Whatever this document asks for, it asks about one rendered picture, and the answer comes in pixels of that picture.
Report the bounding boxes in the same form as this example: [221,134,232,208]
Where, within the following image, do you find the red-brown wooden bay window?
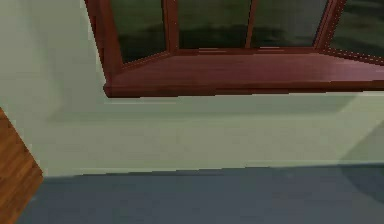
[83,0,384,99]

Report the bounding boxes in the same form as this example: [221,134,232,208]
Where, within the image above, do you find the brown wooden door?
[0,108,44,224]

